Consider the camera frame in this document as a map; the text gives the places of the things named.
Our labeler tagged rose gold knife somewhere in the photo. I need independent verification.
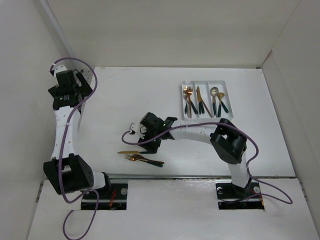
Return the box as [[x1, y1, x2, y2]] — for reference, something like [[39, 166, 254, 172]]
[[198, 90, 213, 118]]

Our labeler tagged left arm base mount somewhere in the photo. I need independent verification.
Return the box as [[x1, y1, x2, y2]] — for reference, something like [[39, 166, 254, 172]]
[[80, 178, 129, 211]]

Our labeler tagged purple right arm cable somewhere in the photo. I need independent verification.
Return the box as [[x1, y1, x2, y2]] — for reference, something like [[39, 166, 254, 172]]
[[121, 123, 293, 205]]

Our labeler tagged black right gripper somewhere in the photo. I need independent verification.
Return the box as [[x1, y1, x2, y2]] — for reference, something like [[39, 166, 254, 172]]
[[137, 126, 162, 153]]

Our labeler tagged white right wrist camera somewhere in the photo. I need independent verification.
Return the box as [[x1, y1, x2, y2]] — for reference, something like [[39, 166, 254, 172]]
[[129, 122, 147, 139]]

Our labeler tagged gold knife green handle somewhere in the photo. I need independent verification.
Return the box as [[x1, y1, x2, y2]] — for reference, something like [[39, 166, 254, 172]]
[[117, 150, 148, 154], [196, 86, 203, 115]]

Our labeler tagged gold fork green handle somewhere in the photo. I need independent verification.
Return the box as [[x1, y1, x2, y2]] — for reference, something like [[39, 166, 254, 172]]
[[183, 86, 192, 118], [124, 154, 163, 168], [184, 98, 199, 115]]

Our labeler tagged rose gold fork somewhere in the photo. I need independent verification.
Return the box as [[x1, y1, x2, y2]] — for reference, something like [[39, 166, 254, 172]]
[[183, 86, 198, 119]]

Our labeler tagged aluminium rail frame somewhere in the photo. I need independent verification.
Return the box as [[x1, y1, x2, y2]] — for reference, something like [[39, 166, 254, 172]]
[[80, 68, 95, 85]]

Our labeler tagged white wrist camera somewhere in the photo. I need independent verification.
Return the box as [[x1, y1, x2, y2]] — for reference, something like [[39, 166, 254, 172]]
[[49, 64, 67, 77], [129, 122, 147, 139]]

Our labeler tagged white three-slot cutlery tray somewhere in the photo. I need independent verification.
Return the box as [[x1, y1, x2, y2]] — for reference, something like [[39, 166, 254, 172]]
[[181, 80, 234, 123]]

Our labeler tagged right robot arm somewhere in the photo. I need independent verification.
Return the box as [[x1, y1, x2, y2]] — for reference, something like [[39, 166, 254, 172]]
[[138, 112, 251, 197]]

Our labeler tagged gold spoon green handle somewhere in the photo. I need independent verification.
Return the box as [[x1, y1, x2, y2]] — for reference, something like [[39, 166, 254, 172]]
[[217, 92, 229, 113], [212, 102, 218, 117], [217, 104, 222, 118]]

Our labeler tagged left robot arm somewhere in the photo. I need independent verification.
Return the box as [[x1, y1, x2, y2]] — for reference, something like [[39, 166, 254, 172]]
[[43, 65, 113, 199]]

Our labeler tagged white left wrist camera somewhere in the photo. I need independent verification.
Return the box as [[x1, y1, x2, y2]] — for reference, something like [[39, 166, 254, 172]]
[[49, 64, 67, 77]]

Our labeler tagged silver spoon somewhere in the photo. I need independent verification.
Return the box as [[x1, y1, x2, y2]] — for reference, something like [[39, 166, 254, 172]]
[[210, 86, 219, 104]]

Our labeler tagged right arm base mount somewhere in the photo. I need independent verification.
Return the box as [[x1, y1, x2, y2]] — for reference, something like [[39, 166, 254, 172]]
[[215, 181, 265, 210]]

